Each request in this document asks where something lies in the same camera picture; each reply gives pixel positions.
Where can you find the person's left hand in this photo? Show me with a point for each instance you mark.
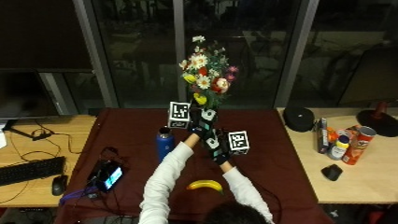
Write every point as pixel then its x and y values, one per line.
pixel 202 126

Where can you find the person's right hand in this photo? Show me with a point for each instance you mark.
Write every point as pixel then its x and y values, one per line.
pixel 217 149

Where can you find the mixed flower bouquet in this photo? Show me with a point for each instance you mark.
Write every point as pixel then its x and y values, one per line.
pixel 205 73

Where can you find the white marker cube right glove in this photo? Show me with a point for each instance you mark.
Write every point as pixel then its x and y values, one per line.
pixel 238 142

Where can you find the white marker cube glove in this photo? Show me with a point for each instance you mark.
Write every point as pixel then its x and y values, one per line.
pixel 238 142
pixel 178 115

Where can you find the white marker cube left glove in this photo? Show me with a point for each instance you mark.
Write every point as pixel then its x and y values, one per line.
pixel 178 115

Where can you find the blue water bottle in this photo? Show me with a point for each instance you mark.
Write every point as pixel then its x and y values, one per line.
pixel 165 144

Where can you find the dark red tablecloth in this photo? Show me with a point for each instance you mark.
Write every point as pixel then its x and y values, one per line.
pixel 265 155

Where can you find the yellow banana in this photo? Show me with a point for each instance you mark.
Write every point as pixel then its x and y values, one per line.
pixel 205 184

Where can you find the black round pouch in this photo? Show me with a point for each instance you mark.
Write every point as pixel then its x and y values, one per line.
pixel 298 118

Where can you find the dark upright box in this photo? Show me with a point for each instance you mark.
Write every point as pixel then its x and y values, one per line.
pixel 322 136

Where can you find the black device with lit screen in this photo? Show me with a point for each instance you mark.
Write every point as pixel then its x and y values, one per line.
pixel 106 176

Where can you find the orange snack packet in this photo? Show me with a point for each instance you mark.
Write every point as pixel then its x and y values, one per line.
pixel 331 134

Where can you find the black angular mouse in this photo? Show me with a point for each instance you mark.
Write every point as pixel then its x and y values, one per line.
pixel 331 172

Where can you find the red chips can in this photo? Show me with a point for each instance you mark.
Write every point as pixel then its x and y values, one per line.
pixel 358 146

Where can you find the black computer mouse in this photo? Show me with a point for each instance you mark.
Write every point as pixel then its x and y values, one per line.
pixel 58 185

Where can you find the black keyboard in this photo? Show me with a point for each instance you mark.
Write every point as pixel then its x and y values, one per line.
pixel 30 170

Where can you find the black monitor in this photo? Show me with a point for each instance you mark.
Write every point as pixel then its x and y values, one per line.
pixel 22 93

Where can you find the grey window frame post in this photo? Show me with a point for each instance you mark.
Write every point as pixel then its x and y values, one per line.
pixel 97 56
pixel 294 53
pixel 179 31

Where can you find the black round stand red post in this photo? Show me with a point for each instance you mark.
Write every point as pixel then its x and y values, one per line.
pixel 379 121

